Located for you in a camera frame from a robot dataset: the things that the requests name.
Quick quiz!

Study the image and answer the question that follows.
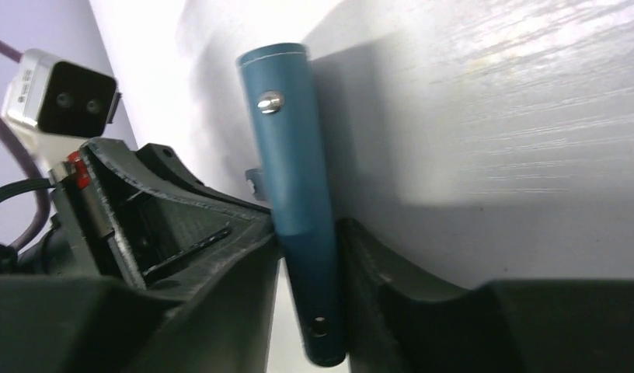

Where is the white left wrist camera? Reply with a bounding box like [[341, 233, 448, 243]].
[[2, 48, 120, 138]]

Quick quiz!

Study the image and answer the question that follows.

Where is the blue leather card holder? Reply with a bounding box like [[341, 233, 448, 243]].
[[238, 43, 347, 367]]

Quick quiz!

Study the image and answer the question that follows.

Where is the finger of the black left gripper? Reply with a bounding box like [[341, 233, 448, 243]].
[[78, 138, 276, 302], [135, 143, 270, 214]]

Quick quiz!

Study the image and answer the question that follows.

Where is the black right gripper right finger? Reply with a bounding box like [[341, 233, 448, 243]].
[[336, 218, 634, 372]]

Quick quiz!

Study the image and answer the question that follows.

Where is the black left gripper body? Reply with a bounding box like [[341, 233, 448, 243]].
[[0, 171, 117, 277]]

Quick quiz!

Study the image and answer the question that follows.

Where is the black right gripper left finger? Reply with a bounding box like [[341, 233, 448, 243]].
[[0, 242, 279, 372]]

